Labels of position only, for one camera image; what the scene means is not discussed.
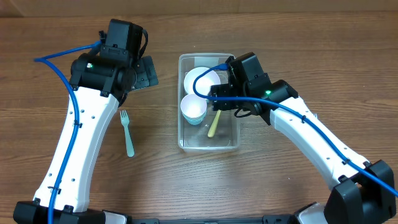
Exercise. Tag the clear plastic container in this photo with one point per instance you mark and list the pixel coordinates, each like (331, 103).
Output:
(194, 138)

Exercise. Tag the yellow fork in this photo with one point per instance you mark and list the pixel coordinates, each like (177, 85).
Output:
(214, 125)

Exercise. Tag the green fork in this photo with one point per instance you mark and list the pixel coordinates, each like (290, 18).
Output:
(125, 123)

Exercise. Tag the pink cup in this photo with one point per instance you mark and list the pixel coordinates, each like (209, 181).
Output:
(193, 106)

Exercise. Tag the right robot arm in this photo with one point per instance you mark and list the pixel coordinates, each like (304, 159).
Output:
(360, 191)

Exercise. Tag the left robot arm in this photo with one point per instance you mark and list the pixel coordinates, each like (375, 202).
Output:
(100, 81)

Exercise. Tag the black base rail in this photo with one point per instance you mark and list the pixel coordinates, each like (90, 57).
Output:
(266, 219)

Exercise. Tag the blue cup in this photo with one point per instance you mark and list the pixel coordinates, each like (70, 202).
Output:
(194, 121)

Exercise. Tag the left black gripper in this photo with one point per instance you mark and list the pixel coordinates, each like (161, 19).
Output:
(137, 69)

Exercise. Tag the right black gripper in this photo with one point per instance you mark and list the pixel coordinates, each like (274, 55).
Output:
(222, 89)

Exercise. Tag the white bowl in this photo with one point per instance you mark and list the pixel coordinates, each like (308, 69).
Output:
(204, 84)

